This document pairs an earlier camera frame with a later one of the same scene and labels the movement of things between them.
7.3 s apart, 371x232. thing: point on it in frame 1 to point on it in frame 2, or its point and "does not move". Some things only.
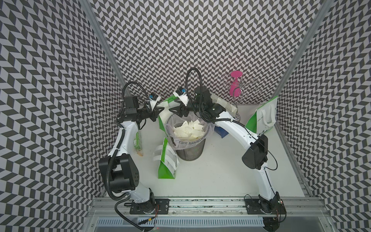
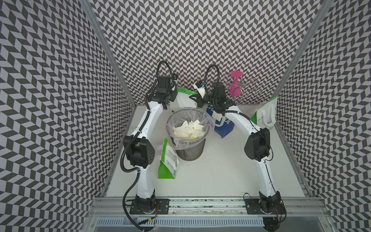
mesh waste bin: (188, 135) does not move
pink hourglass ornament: (235, 89) does not move
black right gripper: (180, 108) to (198, 100)
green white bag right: (264, 118) does not move
